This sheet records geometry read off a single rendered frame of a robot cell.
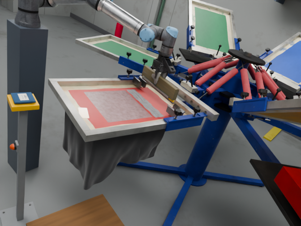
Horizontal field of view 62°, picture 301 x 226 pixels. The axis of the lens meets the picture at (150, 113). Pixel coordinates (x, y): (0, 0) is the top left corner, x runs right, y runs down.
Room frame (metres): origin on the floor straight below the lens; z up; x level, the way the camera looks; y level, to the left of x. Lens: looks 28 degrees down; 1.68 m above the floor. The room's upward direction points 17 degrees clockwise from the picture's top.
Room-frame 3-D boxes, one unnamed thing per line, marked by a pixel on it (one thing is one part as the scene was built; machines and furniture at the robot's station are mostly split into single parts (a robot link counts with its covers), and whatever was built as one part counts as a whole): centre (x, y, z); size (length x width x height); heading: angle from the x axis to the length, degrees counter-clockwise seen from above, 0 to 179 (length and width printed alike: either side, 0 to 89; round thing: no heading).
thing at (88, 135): (1.40, 0.16, 0.97); 0.79 x 0.58 x 0.04; 133
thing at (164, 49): (1.55, 0.02, 1.31); 0.08 x 0.08 x 0.05
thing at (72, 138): (1.20, 0.37, 0.74); 0.45 x 0.03 x 0.43; 43
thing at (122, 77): (1.77, 0.17, 0.98); 0.30 x 0.05 x 0.07; 133
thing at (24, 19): (1.57, 0.92, 1.25); 0.15 x 0.15 x 0.10
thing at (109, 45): (2.38, 0.26, 1.05); 1.08 x 0.61 x 0.23; 73
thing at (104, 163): (1.21, 0.06, 0.74); 0.46 x 0.04 x 0.42; 133
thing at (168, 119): (1.36, -0.21, 0.98); 0.30 x 0.05 x 0.07; 133
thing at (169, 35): (1.56, 0.02, 1.39); 0.09 x 0.08 x 0.11; 80
